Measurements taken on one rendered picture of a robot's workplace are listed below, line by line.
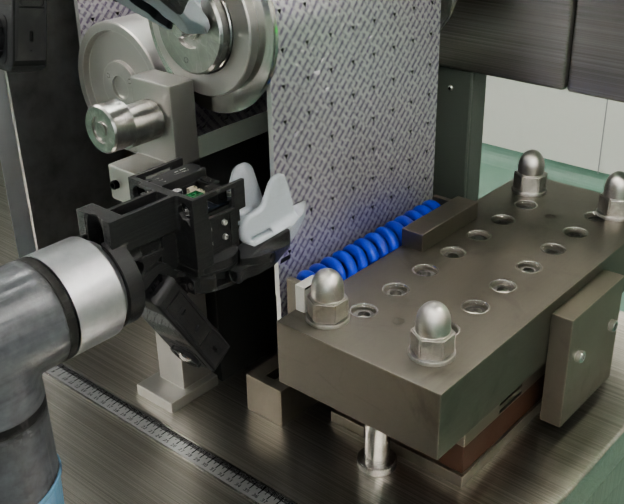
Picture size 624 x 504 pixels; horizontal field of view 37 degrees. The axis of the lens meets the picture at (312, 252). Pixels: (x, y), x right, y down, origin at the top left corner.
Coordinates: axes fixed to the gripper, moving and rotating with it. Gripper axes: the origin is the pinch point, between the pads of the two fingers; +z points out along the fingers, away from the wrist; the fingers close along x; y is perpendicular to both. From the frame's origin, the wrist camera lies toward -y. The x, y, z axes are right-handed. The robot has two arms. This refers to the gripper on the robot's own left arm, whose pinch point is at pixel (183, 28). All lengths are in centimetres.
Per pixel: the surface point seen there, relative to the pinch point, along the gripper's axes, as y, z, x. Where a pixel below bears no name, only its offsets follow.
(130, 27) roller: 0.9, 4.9, 11.9
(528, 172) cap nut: 7.0, 39.7, -11.4
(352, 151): -0.7, 20.0, -4.3
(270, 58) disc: 0.8, 4.7, -4.9
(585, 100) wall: 102, 266, 89
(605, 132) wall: 94, 273, 79
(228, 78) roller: -1.3, 5.3, -1.1
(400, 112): 5.2, 24.4, -4.3
